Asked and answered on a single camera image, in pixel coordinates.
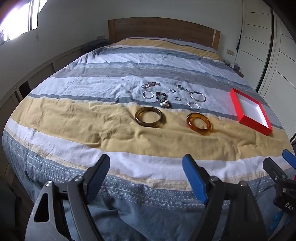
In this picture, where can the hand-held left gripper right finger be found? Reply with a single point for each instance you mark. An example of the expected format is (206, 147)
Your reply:
(195, 178)

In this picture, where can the large engraved silver bangle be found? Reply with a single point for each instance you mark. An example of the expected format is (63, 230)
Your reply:
(193, 99)

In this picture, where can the low wooden side cabinet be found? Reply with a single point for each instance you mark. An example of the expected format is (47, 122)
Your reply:
(27, 74)

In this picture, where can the beige wall switch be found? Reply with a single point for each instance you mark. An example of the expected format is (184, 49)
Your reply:
(230, 52)

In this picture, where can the wooden nightstand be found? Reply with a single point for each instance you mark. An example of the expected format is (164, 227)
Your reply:
(239, 73)

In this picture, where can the wooden headboard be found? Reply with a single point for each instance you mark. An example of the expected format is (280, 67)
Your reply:
(161, 30)

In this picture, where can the orange amber bangle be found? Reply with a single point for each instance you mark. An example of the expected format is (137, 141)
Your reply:
(192, 126)

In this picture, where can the beige wall socket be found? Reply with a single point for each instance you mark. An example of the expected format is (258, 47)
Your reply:
(100, 37)

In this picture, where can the dark brown bangle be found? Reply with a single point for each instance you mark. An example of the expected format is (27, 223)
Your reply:
(141, 120)

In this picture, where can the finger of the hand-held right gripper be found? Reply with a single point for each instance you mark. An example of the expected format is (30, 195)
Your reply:
(274, 170)
(289, 157)

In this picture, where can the red jewelry box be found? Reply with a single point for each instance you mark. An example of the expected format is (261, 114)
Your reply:
(251, 109)

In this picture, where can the white wardrobe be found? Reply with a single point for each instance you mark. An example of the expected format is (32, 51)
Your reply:
(259, 34)

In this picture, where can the grey cloth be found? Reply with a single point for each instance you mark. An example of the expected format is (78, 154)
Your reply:
(96, 45)

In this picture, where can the window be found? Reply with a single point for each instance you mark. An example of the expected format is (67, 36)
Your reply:
(20, 16)

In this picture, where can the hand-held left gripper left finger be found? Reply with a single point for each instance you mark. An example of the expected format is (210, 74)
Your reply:
(98, 176)

